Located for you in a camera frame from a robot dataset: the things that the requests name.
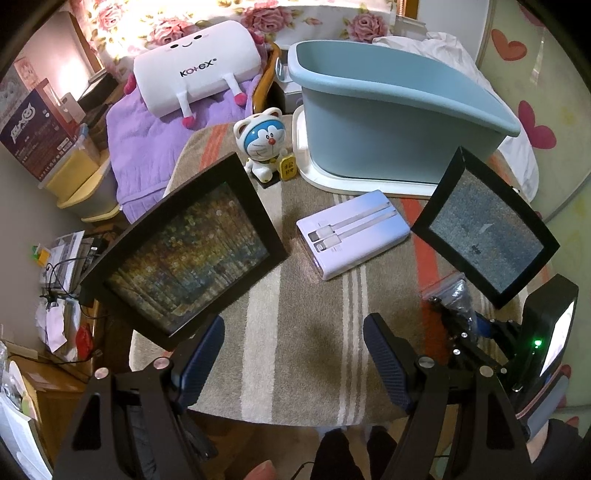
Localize white plastic tray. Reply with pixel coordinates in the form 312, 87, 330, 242
291, 108, 439, 198

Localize dark purple box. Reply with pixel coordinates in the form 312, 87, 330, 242
0, 78, 79, 181

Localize rose print blanket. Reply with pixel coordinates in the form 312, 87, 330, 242
67, 0, 419, 70

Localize grey bin yellow lid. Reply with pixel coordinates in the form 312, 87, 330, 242
58, 161, 122, 223

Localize blue white cat figurine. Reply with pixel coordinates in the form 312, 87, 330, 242
232, 107, 296, 188

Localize white plush pillow with face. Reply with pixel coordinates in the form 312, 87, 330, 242
124, 19, 271, 130

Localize black frame autumn picture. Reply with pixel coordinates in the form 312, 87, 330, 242
79, 151, 288, 352

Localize clear box yellow contents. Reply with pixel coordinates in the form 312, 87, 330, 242
39, 124, 109, 195

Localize zip bag of black parts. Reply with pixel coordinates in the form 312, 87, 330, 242
422, 271, 481, 333

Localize black box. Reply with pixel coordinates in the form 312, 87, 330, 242
76, 74, 118, 114

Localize heart print sliding door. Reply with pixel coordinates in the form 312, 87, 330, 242
475, 0, 591, 416

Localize person's leg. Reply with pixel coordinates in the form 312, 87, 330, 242
314, 428, 357, 480
367, 425, 399, 480

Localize blue plastic basin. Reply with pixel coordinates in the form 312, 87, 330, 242
287, 39, 522, 185

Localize white power bank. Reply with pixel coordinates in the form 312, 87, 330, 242
295, 189, 413, 281

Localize person's right leg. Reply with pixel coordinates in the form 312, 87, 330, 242
367, 425, 399, 480

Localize black frame blue picture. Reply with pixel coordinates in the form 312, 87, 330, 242
410, 146, 560, 310

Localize pink cartoon box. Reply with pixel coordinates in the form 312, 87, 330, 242
0, 58, 40, 121

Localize striped cloth covered desktop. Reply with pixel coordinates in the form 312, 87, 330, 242
129, 122, 555, 428

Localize person's left hand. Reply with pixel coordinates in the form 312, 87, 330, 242
243, 460, 280, 480

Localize pile of papers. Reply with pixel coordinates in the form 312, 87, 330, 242
32, 231, 90, 280

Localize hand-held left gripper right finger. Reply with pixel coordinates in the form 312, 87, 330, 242
362, 313, 532, 480

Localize person's left leg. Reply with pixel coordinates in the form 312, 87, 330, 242
314, 428, 357, 480

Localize small white device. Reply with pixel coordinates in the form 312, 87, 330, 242
60, 92, 87, 126

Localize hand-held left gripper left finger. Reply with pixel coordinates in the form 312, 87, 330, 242
53, 314, 227, 480

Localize purple blanket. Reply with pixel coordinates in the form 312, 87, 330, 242
106, 74, 264, 222

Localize small red object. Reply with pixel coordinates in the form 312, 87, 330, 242
75, 325, 96, 361

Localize wooden cabinet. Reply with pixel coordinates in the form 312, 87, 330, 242
18, 300, 134, 462

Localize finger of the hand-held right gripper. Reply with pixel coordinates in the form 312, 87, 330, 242
472, 311, 525, 344
427, 296, 476, 365

